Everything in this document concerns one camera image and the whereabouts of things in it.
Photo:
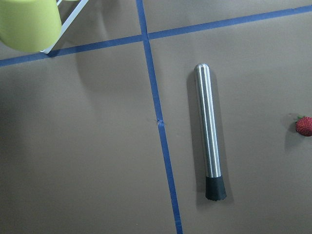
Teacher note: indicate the steel muddler black tip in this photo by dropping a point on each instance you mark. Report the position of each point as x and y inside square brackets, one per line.
[214, 183]

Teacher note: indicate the red strawberry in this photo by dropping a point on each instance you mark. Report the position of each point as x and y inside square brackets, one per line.
[303, 126]

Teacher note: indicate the yellow-green cup on rack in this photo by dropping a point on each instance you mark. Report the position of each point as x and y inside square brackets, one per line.
[29, 25]

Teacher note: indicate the white wire cup rack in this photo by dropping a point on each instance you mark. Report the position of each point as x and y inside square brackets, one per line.
[68, 21]

